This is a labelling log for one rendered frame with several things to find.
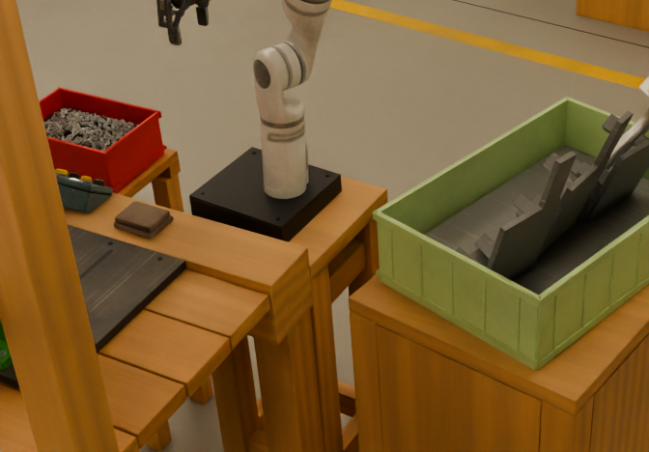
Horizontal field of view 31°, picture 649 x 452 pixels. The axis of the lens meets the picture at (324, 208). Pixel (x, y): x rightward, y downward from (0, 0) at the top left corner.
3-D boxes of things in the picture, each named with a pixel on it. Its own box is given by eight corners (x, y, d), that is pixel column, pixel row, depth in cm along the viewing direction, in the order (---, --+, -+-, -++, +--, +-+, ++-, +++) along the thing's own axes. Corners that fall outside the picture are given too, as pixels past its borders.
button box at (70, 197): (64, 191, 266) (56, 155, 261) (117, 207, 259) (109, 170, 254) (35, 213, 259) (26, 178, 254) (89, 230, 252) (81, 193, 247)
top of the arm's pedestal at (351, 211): (268, 169, 278) (267, 155, 276) (388, 203, 263) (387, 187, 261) (185, 241, 256) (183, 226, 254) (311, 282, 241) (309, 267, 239)
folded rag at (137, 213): (113, 228, 246) (110, 216, 244) (137, 209, 251) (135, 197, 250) (151, 240, 241) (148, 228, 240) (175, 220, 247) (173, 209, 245)
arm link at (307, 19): (345, -4, 222) (303, 9, 218) (311, 90, 244) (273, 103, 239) (318, -38, 226) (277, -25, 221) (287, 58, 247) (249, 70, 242)
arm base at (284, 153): (280, 171, 260) (277, 102, 250) (315, 183, 255) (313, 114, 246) (254, 190, 253) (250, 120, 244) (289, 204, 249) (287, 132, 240)
